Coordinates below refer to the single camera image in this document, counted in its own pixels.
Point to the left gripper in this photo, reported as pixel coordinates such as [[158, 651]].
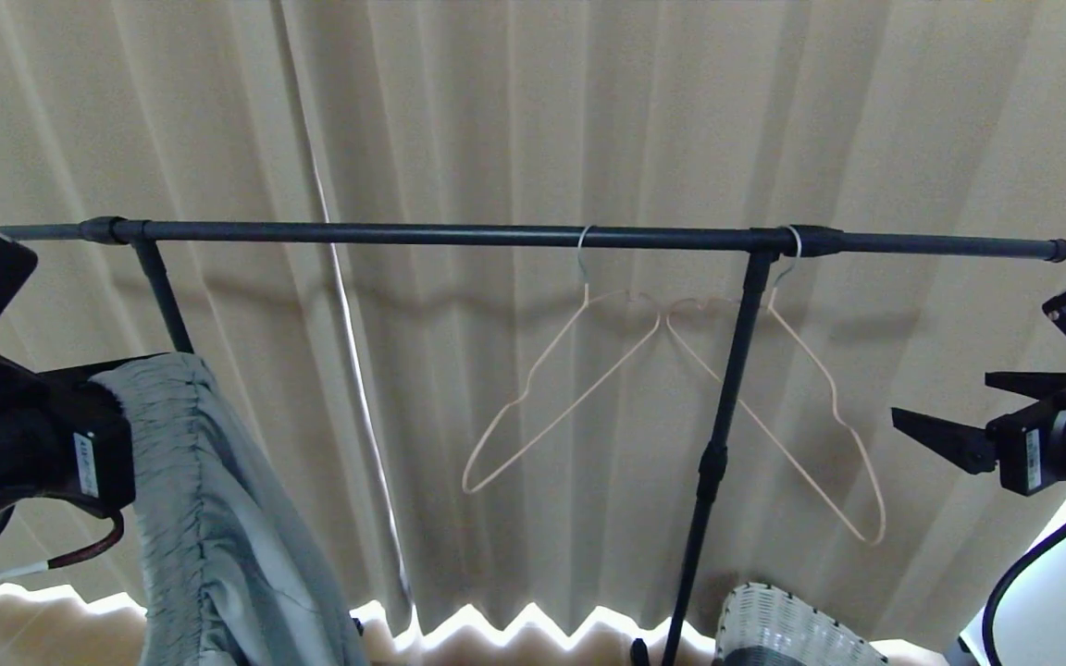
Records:
[[24, 435]]

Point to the white laundry basket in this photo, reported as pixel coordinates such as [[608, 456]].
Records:
[[792, 629]]

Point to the beige curtain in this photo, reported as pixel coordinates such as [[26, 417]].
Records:
[[496, 111]]

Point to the black clothes rack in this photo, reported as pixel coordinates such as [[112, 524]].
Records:
[[403, 233]]

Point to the pale grey shorts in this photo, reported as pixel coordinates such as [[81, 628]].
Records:
[[218, 555]]

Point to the pink clothes hanger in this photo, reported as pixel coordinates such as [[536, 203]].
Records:
[[771, 301], [586, 294]]

